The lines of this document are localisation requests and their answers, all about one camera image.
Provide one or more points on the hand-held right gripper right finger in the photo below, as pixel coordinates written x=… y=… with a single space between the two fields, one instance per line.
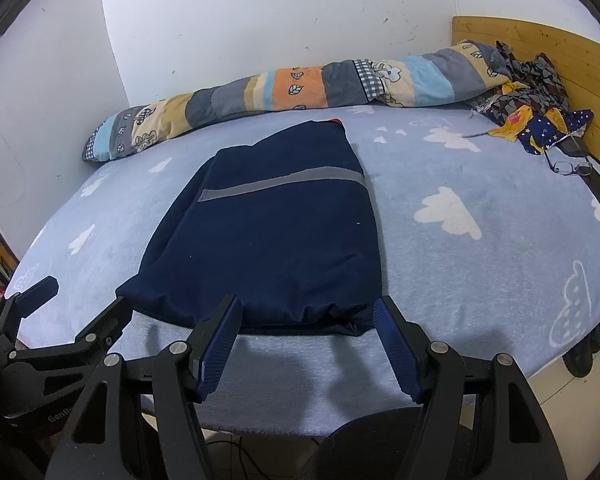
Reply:
x=397 y=350

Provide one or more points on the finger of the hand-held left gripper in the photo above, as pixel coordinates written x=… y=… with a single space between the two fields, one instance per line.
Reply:
x=35 y=292
x=105 y=325

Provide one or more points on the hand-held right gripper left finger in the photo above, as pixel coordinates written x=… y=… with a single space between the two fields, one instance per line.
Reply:
x=217 y=355

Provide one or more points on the navy work jacket red collar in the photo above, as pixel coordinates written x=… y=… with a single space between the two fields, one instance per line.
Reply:
x=280 y=240

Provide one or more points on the wooden furniture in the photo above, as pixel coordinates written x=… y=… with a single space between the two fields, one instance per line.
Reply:
x=2 y=260

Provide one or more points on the light blue cloud bedsheet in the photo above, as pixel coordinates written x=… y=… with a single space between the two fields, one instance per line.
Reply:
x=480 y=285

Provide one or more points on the eyeglasses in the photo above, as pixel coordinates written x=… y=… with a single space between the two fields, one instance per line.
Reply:
x=562 y=166

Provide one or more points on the blue yellow star cloth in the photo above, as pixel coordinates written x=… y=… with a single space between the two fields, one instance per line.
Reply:
x=535 y=137

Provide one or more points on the rolled patchwork quilt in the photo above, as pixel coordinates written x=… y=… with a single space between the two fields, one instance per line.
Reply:
x=290 y=87

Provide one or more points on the dark patterned cloth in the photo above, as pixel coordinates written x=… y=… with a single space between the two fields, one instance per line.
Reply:
x=535 y=85

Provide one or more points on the wooden headboard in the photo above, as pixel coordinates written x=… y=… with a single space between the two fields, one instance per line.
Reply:
x=580 y=60

